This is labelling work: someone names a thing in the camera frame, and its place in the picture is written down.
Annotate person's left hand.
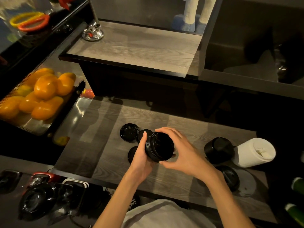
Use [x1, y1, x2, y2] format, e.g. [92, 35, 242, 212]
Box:
[125, 131, 157, 186]

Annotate person's right hand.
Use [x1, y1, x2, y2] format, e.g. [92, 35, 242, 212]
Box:
[155, 126, 223, 186]

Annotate clear plastic lids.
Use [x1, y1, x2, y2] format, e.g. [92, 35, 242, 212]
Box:
[236, 169, 257, 197]

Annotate stack of white lids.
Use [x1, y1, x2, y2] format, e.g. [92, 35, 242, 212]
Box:
[232, 138, 277, 168]

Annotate dark metal organizer box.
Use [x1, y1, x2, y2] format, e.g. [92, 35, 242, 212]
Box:
[198, 0, 304, 100]

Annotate person's right forearm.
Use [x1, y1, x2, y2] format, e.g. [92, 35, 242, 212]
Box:
[206, 173, 256, 228]

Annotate person's left forearm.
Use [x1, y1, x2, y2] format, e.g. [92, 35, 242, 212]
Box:
[93, 177, 141, 228]

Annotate black left shoe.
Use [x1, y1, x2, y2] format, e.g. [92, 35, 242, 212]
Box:
[129, 196, 141, 211]

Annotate white shirt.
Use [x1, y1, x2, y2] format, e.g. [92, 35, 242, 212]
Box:
[121, 199, 217, 228]

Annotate pile of oranges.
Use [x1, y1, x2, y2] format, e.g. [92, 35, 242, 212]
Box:
[0, 68, 76, 121]

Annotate clear plastic bag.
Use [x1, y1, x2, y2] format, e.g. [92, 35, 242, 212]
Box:
[274, 45, 289, 80]

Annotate black round cap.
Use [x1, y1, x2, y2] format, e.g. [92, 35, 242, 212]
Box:
[0, 170, 22, 194]

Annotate blue stool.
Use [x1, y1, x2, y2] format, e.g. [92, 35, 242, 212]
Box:
[172, 14, 196, 32]

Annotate chrome flag stand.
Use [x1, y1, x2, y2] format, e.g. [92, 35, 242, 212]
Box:
[82, 0, 104, 41]

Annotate red flag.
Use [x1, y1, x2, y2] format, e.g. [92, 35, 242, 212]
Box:
[58, 0, 79, 10]

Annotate clear juicer container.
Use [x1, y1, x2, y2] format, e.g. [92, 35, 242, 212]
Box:
[0, 0, 46, 53]

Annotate orange plastic ring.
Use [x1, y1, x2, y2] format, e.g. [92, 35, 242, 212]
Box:
[17, 14, 50, 32]

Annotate yellow plastic ring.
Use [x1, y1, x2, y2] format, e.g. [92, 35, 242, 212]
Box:
[9, 11, 45, 28]

